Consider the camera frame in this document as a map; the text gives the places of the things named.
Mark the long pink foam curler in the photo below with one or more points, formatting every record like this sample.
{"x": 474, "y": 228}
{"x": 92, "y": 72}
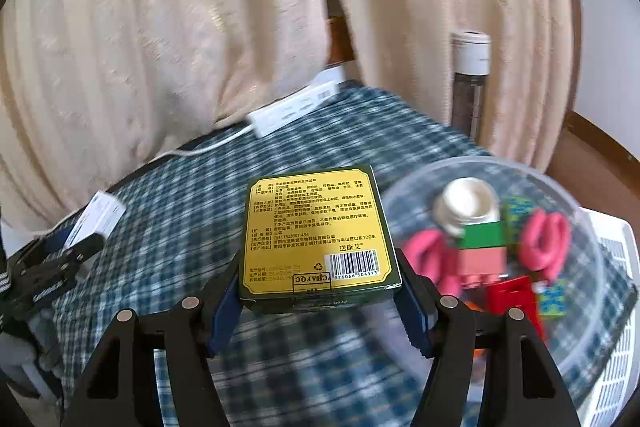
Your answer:
{"x": 545, "y": 247}

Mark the cream patterned curtain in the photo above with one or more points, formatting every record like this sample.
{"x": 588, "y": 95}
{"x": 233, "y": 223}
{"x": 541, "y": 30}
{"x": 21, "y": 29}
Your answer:
{"x": 150, "y": 32}

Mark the brown wooden frame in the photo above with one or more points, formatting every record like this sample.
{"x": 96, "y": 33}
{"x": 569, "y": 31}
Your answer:
{"x": 342, "y": 37}

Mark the green blue patterned block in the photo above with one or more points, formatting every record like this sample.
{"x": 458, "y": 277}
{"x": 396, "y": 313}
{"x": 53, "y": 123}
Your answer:
{"x": 517, "y": 209}
{"x": 550, "y": 299}

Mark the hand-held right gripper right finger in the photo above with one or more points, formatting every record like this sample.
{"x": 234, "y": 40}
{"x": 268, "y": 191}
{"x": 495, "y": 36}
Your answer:
{"x": 415, "y": 307}

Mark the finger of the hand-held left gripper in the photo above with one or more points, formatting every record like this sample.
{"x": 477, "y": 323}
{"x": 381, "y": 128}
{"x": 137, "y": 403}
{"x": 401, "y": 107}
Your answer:
{"x": 50, "y": 247}
{"x": 85, "y": 252}

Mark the white medicine box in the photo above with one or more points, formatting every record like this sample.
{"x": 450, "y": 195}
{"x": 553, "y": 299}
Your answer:
{"x": 100, "y": 212}

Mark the tall white capped cylinder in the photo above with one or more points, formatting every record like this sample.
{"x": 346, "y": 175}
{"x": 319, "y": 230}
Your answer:
{"x": 470, "y": 57}

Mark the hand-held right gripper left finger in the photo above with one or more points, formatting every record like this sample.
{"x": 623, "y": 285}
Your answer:
{"x": 225, "y": 312}

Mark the green and pink block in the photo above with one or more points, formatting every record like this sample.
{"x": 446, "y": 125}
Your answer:
{"x": 480, "y": 257}

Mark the white power strip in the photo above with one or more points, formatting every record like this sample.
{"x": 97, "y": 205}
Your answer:
{"x": 290, "y": 109}

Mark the clear plastic container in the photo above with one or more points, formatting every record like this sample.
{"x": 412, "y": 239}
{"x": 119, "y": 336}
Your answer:
{"x": 565, "y": 217}

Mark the green and yellow box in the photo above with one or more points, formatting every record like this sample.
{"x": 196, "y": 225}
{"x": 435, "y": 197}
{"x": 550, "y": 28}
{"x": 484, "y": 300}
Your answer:
{"x": 310, "y": 227}

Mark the white plastic basket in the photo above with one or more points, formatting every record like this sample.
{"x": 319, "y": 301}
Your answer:
{"x": 615, "y": 357}

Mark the white plastic jar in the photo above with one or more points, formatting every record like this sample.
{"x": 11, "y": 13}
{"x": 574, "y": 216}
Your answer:
{"x": 467, "y": 199}

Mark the red building block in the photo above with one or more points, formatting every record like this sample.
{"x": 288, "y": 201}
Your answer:
{"x": 515, "y": 294}

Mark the small pink foam curler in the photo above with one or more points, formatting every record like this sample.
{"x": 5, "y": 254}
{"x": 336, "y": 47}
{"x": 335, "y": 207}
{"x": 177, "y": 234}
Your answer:
{"x": 430, "y": 257}

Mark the blue plaid tablecloth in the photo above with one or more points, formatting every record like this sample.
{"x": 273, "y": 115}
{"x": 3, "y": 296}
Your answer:
{"x": 190, "y": 207}

